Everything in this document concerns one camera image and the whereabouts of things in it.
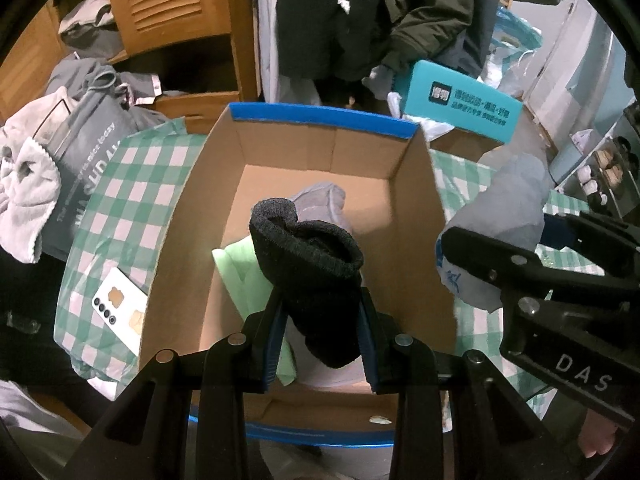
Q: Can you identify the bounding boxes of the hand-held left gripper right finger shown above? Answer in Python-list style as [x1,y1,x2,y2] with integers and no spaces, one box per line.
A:
[357,287,566,480]

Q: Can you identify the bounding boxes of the light green cloth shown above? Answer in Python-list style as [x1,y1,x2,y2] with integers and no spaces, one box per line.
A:
[212,240,301,386]

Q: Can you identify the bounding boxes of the group of shoes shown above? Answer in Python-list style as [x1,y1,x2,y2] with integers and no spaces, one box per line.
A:
[577,135,640,206]

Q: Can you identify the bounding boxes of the black sock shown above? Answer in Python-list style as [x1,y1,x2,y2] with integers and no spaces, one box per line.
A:
[249,198,365,370]

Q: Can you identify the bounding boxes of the pale grey cloth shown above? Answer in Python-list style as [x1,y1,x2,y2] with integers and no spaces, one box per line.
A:
[0,380,101,441]

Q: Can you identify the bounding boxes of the black jacket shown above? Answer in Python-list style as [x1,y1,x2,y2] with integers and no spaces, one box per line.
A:
[275,0,396,83]

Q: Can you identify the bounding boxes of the wooden wardrobe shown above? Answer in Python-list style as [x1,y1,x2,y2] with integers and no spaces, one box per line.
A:
[0,0,71,121]

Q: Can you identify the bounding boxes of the brown cardboard box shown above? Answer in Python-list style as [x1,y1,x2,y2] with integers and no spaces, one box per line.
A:
[430,127,506,166]

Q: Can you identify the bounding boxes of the olive green jacket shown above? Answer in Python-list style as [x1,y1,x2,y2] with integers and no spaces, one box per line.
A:
[380,0,476,71]

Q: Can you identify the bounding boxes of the blue and white plastic bag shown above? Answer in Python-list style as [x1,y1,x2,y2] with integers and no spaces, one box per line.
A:
[487,7,543,101]

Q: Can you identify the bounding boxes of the grey long sock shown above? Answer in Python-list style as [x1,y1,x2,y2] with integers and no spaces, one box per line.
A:
[436,152,552,311]

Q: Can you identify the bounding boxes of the grey hoodie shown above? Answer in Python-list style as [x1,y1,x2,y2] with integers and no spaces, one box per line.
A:
[47,57,171,126]

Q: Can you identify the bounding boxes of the shoe rack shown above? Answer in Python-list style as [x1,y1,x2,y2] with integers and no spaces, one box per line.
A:
[550,105,640,221]

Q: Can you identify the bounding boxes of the grey pink-trimmed garment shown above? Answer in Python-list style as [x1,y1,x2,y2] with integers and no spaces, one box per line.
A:
[120,72,163,106]

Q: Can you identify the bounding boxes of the grey folded clothes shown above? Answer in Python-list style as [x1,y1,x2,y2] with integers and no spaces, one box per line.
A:
[57,0,126,61]

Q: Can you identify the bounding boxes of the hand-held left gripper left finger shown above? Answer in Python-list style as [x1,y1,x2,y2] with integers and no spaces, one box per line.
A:
[67,285,288,480]

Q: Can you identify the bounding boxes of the person's bare foot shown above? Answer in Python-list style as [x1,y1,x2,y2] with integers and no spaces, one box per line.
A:
[577,407,618,458]

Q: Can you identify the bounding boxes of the dark grey coat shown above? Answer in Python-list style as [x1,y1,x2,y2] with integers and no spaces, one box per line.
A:
[465,0,506,81]

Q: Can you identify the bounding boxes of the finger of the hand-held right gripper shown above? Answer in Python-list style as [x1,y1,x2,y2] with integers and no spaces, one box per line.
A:
[440,226,556,303]
[542,212,640,281]

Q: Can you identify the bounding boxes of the white towel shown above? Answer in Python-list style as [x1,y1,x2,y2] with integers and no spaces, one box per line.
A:
[0,85,63,263]

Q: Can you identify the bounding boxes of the wooden louvered cabinet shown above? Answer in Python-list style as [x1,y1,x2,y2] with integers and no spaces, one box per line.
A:
[102,0,261,106]

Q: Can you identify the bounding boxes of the white cased smartphone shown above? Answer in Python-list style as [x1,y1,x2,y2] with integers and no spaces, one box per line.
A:
[91,266,149,356]

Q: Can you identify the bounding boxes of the dark cloth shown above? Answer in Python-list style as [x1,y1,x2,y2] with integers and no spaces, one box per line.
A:
[0,250,126,401]

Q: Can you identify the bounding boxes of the teal printed box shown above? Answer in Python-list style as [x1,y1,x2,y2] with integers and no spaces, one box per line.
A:
[402,59,525,145]

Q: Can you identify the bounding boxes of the white crumpled bag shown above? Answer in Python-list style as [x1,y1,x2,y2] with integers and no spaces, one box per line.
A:
[572,129,601,156]

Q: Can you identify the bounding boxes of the white door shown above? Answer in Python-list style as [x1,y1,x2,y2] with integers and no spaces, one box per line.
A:
[525,0,616,126]

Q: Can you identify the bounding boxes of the white hanging garment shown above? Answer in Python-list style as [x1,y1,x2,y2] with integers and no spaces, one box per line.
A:
[257,0,321,106]

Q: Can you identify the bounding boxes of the blue cardboard box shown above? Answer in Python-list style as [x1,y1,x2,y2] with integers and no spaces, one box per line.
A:
[136,102,457,448]

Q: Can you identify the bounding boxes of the green checkered tablecloth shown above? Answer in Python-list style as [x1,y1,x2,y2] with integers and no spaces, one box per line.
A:
[52,117,640,411]

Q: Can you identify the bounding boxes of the pile of grey clothes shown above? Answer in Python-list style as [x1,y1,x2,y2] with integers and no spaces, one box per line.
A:
[37,95,171,261]

